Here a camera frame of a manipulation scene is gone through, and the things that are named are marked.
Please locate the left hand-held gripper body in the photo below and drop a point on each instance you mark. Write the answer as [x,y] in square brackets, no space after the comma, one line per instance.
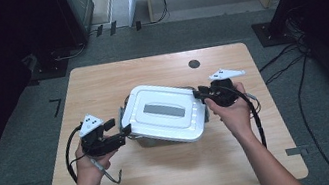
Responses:
[93,145]

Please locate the white box lid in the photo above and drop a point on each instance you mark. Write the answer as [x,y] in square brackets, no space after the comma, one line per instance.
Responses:
[158,127]

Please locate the black stand base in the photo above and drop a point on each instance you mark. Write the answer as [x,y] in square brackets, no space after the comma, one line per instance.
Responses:
[50,69]
[264,36]

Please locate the black floor tape strip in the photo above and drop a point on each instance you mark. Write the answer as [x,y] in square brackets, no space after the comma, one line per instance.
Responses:
[138,25]
[113,28]
[99,30]

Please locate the person's right hand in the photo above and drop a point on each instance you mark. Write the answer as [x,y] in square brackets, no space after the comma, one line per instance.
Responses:
[236,117]

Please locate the black cabinet with glass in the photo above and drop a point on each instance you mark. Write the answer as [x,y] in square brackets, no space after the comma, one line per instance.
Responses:
[78,15]

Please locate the brown transparent storage box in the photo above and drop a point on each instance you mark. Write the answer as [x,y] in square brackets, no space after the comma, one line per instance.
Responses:
[147,141]

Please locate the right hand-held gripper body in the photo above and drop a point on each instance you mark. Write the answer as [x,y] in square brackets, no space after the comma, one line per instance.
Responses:
[223,92]

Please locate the person's left hand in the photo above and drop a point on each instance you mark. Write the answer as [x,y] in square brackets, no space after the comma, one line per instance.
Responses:
[89,172]

